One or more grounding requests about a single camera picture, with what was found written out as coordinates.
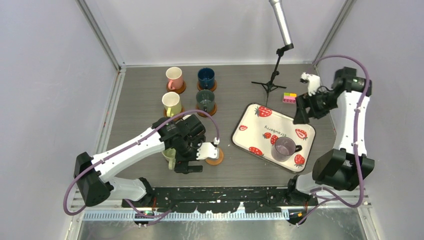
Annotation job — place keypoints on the pink yellow green toy block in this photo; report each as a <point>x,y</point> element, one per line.
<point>289,98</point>

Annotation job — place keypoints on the ridged wooden coaster four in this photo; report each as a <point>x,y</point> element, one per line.
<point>202,113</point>

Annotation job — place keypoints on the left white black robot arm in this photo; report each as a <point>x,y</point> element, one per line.
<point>96,175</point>

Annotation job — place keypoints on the light orange coaster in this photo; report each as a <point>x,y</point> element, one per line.
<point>215,162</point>

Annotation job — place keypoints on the ridged wooden coaster three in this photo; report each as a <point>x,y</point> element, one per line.
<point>175,119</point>

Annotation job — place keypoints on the dark green mug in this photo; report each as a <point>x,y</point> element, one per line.
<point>205,100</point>

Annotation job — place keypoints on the pink mug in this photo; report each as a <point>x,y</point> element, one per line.
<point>175,78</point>

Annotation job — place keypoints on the purple mug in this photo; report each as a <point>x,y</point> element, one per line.
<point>284,148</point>

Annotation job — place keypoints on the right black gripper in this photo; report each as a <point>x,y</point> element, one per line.
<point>301,117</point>

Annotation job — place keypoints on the aluminium front rail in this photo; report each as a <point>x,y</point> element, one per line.
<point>218,202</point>

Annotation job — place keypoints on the light green mug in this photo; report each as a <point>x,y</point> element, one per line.
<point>170,156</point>

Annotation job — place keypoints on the ridged wooden coaster two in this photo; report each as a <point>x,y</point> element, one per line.
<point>199,87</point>

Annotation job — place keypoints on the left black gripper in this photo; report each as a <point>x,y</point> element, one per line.
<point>181,165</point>

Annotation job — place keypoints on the ridged wooden coaster one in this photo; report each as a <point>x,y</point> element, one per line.
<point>179,90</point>

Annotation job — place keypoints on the white strawberry serving tray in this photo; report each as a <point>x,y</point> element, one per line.
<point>259,128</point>

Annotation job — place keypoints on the black tripod microphone stand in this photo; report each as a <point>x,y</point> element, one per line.
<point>270,86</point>

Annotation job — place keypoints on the yellow-green handled mug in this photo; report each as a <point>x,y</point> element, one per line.
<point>172,104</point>

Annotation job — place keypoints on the dark blue mug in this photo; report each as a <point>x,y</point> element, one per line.
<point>206,78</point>

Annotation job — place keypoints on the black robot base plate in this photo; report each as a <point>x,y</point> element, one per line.
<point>215,198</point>

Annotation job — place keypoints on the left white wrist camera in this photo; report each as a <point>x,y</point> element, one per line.
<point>208,150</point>

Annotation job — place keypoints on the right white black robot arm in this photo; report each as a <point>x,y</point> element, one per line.
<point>346,165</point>

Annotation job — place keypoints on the silver microphone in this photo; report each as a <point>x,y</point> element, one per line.
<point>281,21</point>

